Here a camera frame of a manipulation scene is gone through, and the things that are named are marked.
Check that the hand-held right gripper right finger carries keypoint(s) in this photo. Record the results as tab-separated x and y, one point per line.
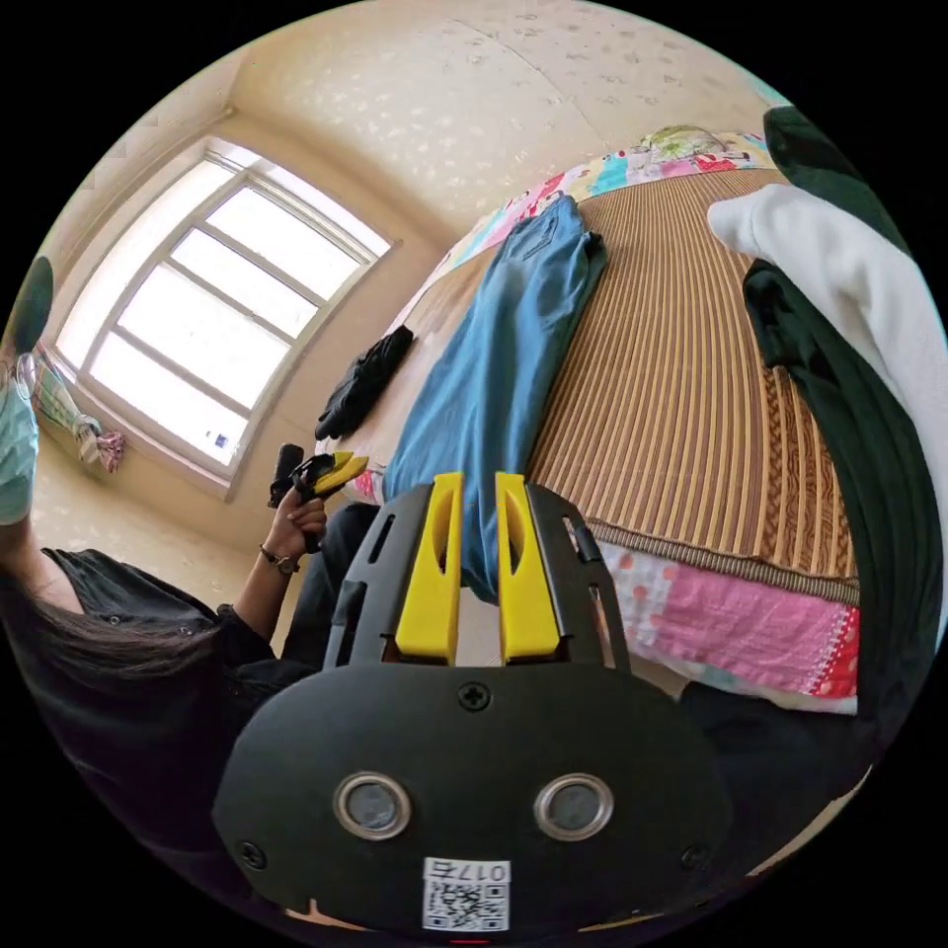
527	585

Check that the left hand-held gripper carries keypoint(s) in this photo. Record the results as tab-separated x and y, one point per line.
312	474

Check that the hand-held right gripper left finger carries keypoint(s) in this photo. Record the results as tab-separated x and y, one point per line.
433	578

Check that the person's left forearm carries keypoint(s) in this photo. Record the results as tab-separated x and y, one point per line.
272	581

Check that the blue jeans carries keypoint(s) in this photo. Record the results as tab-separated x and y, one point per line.
504	355

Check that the person's left hand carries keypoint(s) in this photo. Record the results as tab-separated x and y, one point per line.
300	522

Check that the black garment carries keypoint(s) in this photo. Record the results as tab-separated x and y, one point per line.
363	385

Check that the window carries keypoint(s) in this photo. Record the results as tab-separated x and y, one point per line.
207	311

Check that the bed with woven mat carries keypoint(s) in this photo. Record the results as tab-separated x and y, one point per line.
666	370

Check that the person's body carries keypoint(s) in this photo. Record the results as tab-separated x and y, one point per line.
126	629

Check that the plaid curtain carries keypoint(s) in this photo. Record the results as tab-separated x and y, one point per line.
74	418

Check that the pile of clothes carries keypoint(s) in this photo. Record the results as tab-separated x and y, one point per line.
837	296

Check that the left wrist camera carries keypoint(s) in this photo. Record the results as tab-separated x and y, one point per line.
285	466

